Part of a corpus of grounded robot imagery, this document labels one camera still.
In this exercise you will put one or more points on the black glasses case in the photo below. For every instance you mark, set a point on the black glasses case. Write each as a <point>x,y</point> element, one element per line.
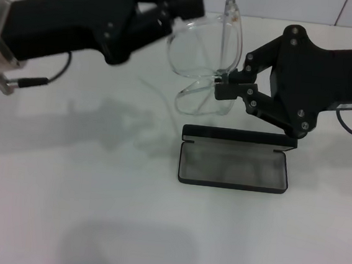
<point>231,171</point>

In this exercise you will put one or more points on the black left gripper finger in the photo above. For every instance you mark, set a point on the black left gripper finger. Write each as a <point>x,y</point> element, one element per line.
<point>188,0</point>

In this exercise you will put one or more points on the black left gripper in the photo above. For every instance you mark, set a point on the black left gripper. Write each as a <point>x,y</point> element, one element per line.
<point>68,18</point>

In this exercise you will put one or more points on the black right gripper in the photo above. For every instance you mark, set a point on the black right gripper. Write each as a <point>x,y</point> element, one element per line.
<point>312,76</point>

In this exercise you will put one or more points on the clear white glasses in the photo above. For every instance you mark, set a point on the clear white glasses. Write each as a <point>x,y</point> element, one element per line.
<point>232,34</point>

